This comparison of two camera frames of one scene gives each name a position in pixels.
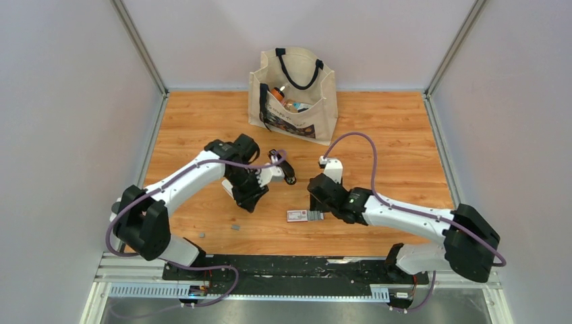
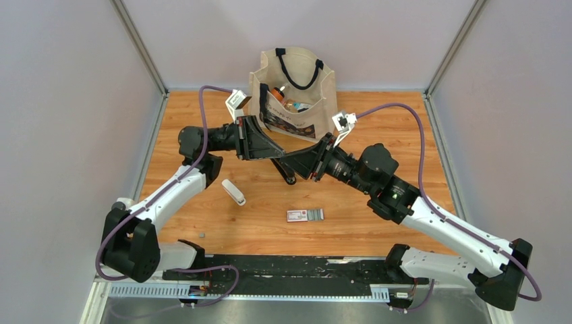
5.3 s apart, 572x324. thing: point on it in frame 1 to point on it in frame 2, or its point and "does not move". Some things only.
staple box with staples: (304, 215) does not move
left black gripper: (249, 199) to (251, 142)
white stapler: (228, 187) does not move
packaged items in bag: (296, 106) does not move
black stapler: (286, 169) does not move
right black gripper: (314, 205) to (311, 160)
